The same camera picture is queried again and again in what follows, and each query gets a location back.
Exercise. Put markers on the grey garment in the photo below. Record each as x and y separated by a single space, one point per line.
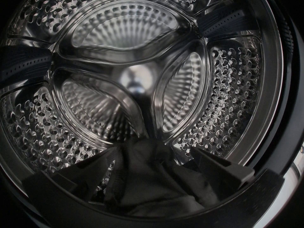
152 174

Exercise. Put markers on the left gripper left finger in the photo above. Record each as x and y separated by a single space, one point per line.
78 174

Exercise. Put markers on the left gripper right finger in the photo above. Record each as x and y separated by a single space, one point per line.
213 167

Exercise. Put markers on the grey washing machine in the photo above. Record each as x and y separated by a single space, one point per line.
152 63

